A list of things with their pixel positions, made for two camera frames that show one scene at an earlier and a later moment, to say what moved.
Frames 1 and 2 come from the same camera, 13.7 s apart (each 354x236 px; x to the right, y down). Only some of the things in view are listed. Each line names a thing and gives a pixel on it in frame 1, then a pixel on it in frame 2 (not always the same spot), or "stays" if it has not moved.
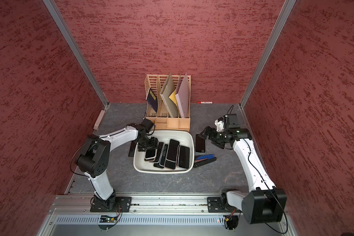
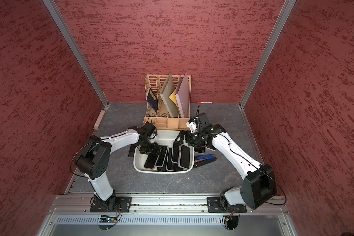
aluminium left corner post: x=54 y=12 stays
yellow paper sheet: x=173 y=97 stays
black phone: x=132 y=148 stays
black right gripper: x=206 y=130 → x=182 y=134
